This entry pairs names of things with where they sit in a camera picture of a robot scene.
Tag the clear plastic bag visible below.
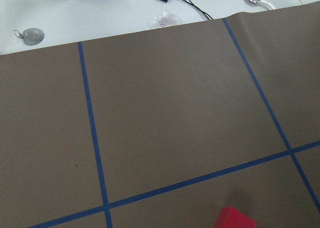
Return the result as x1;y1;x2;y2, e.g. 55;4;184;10
147;10;184;30

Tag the round metal disc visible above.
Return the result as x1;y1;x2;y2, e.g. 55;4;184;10
13;28;45;46

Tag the black cable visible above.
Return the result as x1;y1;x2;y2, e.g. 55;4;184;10
172;0;215;21

